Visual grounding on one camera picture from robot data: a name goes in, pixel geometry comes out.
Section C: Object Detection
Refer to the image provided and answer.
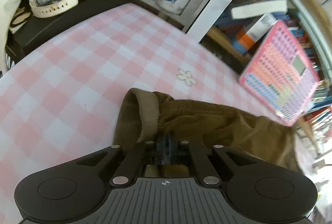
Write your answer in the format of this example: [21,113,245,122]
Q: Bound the pink checkered tablecloth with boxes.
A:
[0,2,320,224]

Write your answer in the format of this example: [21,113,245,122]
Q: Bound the white leaning book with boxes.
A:
[231,0,288,19]

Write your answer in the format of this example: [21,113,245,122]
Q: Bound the pink learning tablet toy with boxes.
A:
[239,20,319,126]

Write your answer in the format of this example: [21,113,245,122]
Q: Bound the white wristwatch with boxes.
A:
[29,0,79,19]

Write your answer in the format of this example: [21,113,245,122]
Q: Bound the brown corduroy garment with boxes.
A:
[113,88,301,172]

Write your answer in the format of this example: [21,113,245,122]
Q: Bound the orange white box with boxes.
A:
[233,13,277,54]

